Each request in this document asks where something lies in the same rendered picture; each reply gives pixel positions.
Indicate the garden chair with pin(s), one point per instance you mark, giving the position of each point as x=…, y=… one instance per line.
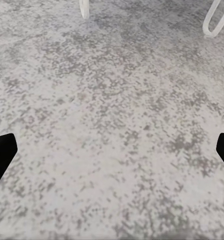
x=84, y=6

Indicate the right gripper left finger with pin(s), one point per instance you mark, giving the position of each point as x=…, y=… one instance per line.
x=8, y=149

